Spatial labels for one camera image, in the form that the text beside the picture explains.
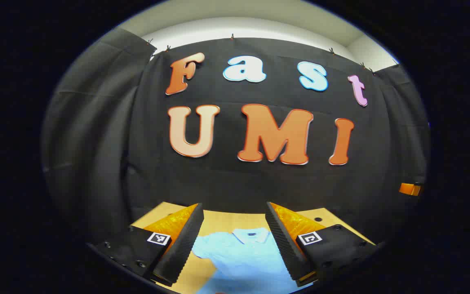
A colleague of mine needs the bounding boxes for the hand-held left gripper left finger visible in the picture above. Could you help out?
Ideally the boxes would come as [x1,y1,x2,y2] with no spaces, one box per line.
[95,203,204,286]

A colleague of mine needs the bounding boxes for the light blue T-shirt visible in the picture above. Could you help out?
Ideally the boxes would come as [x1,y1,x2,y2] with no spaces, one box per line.
[191,227,314,294]

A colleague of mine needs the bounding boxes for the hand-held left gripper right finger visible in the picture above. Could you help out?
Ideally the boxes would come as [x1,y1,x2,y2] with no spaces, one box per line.
[265,201,379,287]

